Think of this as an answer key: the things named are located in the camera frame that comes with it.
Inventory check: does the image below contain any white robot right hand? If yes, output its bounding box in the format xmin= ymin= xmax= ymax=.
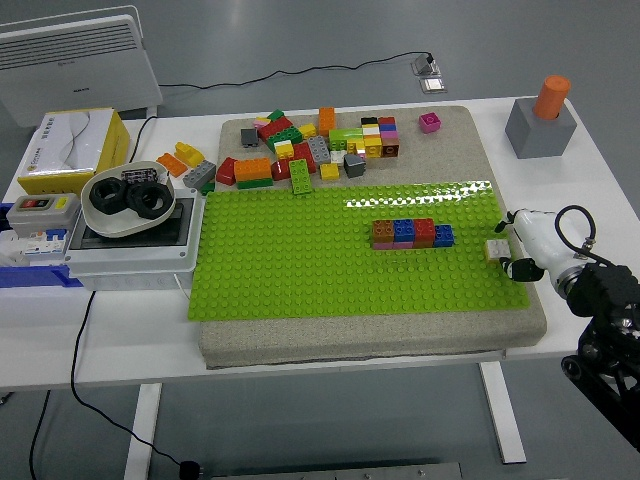
xmin=494 ymin=208 xmax=597 ymax=284

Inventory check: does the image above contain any white square toy brick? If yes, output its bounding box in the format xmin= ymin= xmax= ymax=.
xmin=485 ymin=238 xmax=512 ymax=263

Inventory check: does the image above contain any small blue toy brick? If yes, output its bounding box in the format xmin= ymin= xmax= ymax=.
xmin=432 ymin=224 xmax=457 ymax=249

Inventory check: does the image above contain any long lime toy brick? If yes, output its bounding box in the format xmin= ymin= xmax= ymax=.
xmin=328 ymin=127 xmax=365 ymax=152

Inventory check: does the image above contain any light grey toy brick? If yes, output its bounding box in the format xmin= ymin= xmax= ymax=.
xmin=306 ymin=135 xmax=332 ymax=166

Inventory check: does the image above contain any green toy baseplate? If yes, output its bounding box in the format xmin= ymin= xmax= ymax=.
xmin=185 ymin=180 xmax=531 ymax=322

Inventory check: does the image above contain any dark green toy brick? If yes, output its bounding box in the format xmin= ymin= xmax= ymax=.
xmin=266 ymin=128 xmax=304 ymax=153

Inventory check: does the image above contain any large red toy brick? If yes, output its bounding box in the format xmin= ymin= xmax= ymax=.
xmin=256 ymin=116 xmax=295 ymax=142

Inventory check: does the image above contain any wide orange toy brick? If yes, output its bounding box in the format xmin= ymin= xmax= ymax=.
xmin=233 ymin=157 xmax=273 ymax=183

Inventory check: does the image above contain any red sloped toy brick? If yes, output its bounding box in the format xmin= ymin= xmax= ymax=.
xmin=215 ymin=156 xmax=239 ymax=187

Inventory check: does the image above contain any long grey toy brick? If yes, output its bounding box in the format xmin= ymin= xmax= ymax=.
xmin=181 ymin=160 xmax=218 ymax=191

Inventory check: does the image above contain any yellow stepped toy brick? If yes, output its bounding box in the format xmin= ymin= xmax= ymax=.
xmin=173 ymin=141 xmax=206 ymax=169

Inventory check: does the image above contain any grey block holder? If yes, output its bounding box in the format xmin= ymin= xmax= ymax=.
xmin=504 ymin=97 xmax=579 ymax=160

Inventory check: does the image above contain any orange cylinder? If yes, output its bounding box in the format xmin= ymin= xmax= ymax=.
xmin=532 ymin=74 xmax=572 ymax=120

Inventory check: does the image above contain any white table leg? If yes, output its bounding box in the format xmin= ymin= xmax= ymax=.
xmin=478 ymin=360 xmax=528 ymax=465
xmin=123 ymin=383 xmax=164 ymax=480

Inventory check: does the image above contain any dark grey sloped brick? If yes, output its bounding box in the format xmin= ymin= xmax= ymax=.
xmin=342 ymin=153 xmax=368 ymax=179

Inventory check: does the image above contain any floor socket with plug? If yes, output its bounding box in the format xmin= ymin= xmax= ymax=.
xmin=410 ymin=52 xmax=441 ymax=77

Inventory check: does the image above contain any grey-brown foam mat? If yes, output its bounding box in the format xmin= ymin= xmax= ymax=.
xmin=198 ymin=104 xmax=549 ymax=371

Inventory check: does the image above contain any lime green brick plate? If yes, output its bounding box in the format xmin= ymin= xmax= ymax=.
xmin=288 ymin=158 xmax=314 ymax=196

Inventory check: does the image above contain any grey metal plate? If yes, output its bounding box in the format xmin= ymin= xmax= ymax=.
xmin=212 ymin=462 xmax=464 ymax=480

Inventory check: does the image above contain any orange brick plate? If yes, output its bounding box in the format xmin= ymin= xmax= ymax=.
xmin=155 ymin=151 xmax=189 ymax=178

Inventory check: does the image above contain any large black hex nut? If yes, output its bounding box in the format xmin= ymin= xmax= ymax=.
xmin=125 ymin=182 xmax=174 ymax=220
xmin=89 ymin=178 xmax=132 ymax=216

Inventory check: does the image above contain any dark purple circuit piece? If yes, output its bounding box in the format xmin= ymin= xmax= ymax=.
xmin=121 ymin=167 xmax=159 ymax=184

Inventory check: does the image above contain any white bowl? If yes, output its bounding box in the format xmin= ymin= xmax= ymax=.
xmin=79 ymin=159 xmax=177 ymax=239

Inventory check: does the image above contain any yellow white tissue box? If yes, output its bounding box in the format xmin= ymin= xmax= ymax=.
xmin=17 ymin=107 xmax=131 ymax=196

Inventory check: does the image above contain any white panel heater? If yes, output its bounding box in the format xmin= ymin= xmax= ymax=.
xmin=0 ymin=4 xmax=165 ymax=129

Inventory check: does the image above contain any white blue circuit breaker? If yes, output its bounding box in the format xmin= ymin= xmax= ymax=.
xmin=19 ymin=227 xmax=69 ymax=264

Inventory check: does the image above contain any blue plastic tray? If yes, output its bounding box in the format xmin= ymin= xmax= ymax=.
xmin=0 ymin=202 xmax=84 ymax=290

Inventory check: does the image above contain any black heater power cable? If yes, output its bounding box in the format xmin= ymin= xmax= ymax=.
xmin=158 ymin=50 xmax=434 ymax=91

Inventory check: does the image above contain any grey electrical enclosure box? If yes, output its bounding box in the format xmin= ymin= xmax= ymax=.
xmin=63 ymin=187 xmax=206 ymax=292

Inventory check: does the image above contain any black cable on table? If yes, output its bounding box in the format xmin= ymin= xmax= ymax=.
xmin=128 ymin=115 xmax=159 ymax=164

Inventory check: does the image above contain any black cord with plug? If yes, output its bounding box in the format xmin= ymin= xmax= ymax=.
xmin=69 ymin=290 xmax=202 ymax=480

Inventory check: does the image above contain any grey push-button switch box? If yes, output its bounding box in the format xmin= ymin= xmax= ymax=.
xmin=5 ymin=192 xmax=82 ymax=239

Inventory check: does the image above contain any black hanging cable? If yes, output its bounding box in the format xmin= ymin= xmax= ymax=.
xmin=28 ymin=390 xmax=52 ymax=480

